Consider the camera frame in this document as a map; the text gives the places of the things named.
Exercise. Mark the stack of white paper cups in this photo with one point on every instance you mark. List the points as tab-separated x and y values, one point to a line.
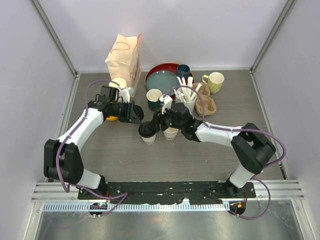
118	83

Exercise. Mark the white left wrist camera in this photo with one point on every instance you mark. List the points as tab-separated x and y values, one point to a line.
125	94

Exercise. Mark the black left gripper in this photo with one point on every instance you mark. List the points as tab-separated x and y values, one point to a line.
131	116

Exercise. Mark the orange plastic bowl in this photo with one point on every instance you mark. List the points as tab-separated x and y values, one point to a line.
111	118

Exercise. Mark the blue ceramic plate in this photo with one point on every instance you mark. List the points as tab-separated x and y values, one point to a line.
162	80

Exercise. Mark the brown paper takeout bag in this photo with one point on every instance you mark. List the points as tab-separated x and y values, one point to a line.
123	60

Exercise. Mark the brown cardboard cup carrier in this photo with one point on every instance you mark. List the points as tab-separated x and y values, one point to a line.
209	104

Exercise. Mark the light green ceramic mug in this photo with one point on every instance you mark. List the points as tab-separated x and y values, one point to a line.
214	81

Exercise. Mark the dark blue ceramic cup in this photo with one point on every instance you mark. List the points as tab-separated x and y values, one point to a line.
183	71

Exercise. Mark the aluminium frame rail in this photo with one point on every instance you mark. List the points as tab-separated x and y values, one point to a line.
55	199

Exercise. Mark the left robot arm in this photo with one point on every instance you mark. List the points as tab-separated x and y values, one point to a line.
62	157

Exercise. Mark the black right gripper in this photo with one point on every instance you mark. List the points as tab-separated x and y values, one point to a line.
160	120

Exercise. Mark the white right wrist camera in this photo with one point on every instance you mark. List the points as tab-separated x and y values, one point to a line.
165	103

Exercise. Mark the white straw holder tin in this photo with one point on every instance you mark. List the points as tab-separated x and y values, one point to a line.
189	104

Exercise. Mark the red round tray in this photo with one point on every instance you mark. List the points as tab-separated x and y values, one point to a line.
172	67

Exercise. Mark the dark green ceramic mug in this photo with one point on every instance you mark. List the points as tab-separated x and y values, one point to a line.
153	99

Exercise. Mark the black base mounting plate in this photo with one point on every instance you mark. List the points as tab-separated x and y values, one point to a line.
170	192

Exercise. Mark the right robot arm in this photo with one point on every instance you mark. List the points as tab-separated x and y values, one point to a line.
253	149

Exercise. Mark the white paper cup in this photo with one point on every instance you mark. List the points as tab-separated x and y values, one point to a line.
149	140
170	133

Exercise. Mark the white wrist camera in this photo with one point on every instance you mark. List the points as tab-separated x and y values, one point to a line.
125	94
165	103

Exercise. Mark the black cup lid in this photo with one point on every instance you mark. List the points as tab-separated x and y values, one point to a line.
144	131

